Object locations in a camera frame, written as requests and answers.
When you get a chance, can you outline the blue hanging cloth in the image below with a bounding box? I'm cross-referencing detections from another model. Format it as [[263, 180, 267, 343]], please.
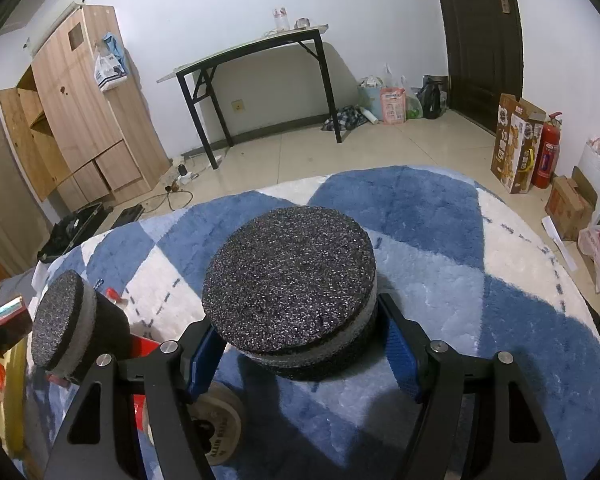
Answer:
[[102, 31, 127, 68]]

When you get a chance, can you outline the large black foam cylinder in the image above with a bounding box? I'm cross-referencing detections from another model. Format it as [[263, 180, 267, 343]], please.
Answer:
[[201, 206, 379, 382]]

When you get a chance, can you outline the dark brown door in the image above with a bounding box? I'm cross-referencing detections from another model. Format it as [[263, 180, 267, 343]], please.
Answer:
[[430, 0, 526, 133]]

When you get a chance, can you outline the checked cloth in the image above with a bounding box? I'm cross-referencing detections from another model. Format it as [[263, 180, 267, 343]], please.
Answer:
[[321, 105, 368, 133]]

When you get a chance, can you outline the wooden wardrobe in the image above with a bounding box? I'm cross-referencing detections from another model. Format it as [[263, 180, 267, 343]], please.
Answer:
[[0, 5, 173, 211]]

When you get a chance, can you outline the white hanging plastic bag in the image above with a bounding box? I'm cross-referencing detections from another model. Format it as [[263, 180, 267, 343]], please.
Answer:
[[94, 45, 129, 92]]

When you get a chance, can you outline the white paper bag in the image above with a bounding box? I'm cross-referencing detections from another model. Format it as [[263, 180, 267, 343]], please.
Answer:
[[577, 136, 600, 226]]

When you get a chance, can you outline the brown cardboard box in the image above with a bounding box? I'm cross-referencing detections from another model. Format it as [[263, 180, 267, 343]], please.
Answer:
[[545, 175, 596, 242]]

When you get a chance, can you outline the red silver cigarette box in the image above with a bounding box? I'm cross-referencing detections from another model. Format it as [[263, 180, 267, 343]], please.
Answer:
[[0, 294, 31, 341]]

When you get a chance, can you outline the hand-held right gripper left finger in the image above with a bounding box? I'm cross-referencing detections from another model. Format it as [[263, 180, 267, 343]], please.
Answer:
[[42, 317, 228, 480]]

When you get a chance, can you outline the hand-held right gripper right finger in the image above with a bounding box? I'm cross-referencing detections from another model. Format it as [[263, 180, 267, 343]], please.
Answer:
[[377, 292, 568, 480]]

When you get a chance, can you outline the pink packaging bag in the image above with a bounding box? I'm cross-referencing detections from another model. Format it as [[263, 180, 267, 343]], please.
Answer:
[[380, 86, 408, 123]]

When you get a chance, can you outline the white tape roll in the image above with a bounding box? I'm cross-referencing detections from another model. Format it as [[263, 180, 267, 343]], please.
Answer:
[[147, 380, 246, 466]]

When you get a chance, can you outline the blue white checked blanket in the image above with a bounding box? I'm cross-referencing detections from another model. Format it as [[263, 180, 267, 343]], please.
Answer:
[[27, 165, 600, 480]]

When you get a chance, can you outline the yellow plastic basin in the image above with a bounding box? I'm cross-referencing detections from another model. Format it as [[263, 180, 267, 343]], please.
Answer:
[[0, 340, 31, 466]]

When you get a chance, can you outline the light blue bin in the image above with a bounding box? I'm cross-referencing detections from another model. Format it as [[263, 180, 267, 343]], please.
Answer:
[[357, 76, 386, 118]]

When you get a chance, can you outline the red fire extinguisher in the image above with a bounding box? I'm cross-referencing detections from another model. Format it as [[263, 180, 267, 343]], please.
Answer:
[[531, 111, 563, 190]]

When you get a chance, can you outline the printed tall cardboard box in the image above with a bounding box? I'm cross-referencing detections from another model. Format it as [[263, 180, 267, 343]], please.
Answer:
[[490, 92, 548, 195]]

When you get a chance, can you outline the black case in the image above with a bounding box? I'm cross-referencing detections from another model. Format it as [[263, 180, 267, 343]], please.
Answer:
[[36, 202, 115, 263]]

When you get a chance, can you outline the power strip with cables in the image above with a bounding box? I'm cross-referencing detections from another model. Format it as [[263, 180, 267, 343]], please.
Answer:
[[165, 155, 221, 211]]

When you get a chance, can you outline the black bag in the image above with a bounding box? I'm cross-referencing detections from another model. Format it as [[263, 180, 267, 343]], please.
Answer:
[[416, 76, 450, 120]]

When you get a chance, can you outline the black folding table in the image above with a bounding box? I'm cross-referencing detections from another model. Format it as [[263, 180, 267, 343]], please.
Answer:
[[156, 24, 346, 170]]

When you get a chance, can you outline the small black foam cylinder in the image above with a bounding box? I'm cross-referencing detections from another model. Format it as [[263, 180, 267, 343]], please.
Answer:
[[30, 269, 131, 386]]

